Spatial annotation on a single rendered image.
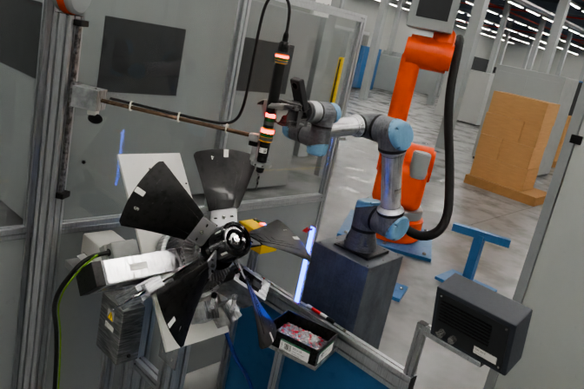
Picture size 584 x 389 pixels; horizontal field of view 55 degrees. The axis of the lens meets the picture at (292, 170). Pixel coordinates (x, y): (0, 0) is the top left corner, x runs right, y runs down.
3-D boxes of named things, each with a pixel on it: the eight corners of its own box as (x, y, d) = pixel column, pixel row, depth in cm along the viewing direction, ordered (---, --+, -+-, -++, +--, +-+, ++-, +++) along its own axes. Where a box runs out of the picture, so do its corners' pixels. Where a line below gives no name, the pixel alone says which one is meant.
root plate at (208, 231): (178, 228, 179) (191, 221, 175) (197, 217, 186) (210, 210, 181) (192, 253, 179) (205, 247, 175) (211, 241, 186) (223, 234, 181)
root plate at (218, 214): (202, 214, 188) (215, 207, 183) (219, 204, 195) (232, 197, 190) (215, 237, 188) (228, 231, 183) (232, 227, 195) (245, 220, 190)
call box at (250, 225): (234, 242, 244) (238, 220, 241) (251, 240, 251) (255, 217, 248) (259, 258, 233) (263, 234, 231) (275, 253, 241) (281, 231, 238)
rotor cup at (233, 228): (189, 240, 183) (212, 227, 174) (218, 221, 194) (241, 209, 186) (211, 278, 183) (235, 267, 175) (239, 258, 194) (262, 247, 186)
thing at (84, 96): (66, 107, 188) (69, 82, 186) (77, 105, 195) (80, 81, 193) (95, 114, 187) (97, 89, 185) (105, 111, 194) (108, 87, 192)
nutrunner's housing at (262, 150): (252, 172, 184) (279, 30, 173) (255, 169, 188) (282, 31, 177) (263, 174, 184) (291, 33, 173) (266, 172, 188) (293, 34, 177)
